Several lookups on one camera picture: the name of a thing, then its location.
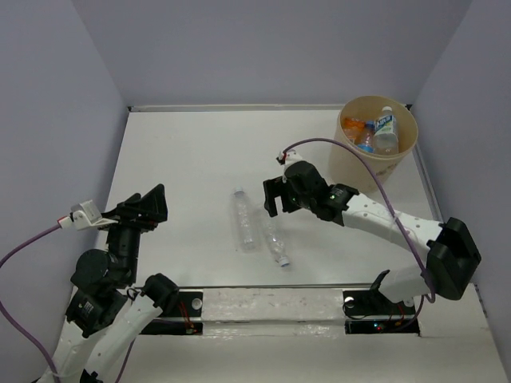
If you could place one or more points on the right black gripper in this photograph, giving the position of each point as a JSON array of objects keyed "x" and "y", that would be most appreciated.
[{"x": 274, "y": 187}]

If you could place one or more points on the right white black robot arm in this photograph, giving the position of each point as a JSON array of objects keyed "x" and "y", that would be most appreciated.
[{"x": 446, "y": 255}]

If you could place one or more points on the orange bottle white cap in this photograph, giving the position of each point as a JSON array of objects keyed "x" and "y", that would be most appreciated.
[{"x": 352, "y": 128}]

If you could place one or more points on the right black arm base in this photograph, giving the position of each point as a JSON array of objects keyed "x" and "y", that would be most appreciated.
[{"x": 369, "y": 312}]

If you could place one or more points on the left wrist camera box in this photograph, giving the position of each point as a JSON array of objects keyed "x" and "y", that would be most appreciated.
[{"x": 83, "y": 216}]

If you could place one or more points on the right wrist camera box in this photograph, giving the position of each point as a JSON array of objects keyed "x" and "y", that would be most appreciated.
[{"x": 288, "y": 157}]

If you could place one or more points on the clear bottle without cap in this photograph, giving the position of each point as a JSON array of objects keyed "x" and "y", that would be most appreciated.
[{"x": 242, "y": 215}]

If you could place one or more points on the blue label small bottle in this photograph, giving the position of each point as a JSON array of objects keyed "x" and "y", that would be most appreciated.
[{"x": 364, "y": 140}]

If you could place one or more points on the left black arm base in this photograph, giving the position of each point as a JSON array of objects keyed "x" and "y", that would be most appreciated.
[{"x": 184, "y": 319}]

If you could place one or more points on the beige round bin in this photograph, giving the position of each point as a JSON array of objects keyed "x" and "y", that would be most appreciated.
[{"x": 353, "y": 168}]

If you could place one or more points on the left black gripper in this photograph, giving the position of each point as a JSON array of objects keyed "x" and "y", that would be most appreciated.
[{"x": 154, "y": 205}]

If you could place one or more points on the clear bottle blue cap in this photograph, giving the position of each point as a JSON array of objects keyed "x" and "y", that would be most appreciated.
[{"x": 272, "y": 237}]

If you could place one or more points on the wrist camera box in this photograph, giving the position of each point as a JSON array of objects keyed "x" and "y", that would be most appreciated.
[
  {"x": 288, "y": 157},
  {"x": 83, "y": 216}
]

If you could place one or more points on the green label water bottle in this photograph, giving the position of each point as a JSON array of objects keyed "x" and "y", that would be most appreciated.
[{"x": 386, "y": 136}]

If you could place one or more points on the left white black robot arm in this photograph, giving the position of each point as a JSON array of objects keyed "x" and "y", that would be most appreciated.
[{"x": 101, "y": 320}]

